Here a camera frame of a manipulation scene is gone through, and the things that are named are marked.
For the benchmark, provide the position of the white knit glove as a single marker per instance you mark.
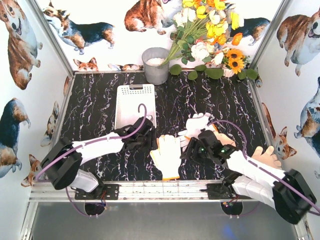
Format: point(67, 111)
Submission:
point(185, 140)

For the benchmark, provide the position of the front aluminium rail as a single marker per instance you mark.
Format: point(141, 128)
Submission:
point(133, 191)

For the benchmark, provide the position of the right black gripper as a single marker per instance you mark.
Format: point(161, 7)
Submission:
point(194, 147)

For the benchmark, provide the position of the artificial flower bouquet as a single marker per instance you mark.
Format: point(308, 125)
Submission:
point(201, 27)

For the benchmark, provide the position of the white glove orange cuff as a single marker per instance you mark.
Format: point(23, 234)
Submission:
point(198, 123)

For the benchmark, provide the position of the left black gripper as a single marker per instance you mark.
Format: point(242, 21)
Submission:
point(149, 133)

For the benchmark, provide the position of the grey metal bucket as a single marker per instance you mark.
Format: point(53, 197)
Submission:
point(156, 70)

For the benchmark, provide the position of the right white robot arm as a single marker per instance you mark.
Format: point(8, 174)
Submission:
point(287, 192)

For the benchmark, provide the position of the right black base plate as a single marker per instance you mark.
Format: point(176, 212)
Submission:
point(217, 191)

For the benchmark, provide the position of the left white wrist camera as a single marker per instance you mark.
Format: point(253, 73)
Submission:
point(150, 117)

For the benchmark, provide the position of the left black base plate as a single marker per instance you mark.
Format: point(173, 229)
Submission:
point(107, 192)

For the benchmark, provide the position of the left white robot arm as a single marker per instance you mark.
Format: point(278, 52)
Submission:
point(62, 164)

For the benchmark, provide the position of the sunflower pot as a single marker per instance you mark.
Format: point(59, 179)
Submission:
point(234, 61)

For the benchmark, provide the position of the yellow dotted work glove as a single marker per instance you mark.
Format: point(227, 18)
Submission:
point(166, 157)

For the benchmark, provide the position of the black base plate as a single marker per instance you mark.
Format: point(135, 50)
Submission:
point(107, 192)
point(217, 191)

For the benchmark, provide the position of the white plastic storage basket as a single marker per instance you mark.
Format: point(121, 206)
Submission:
point(133, 102)

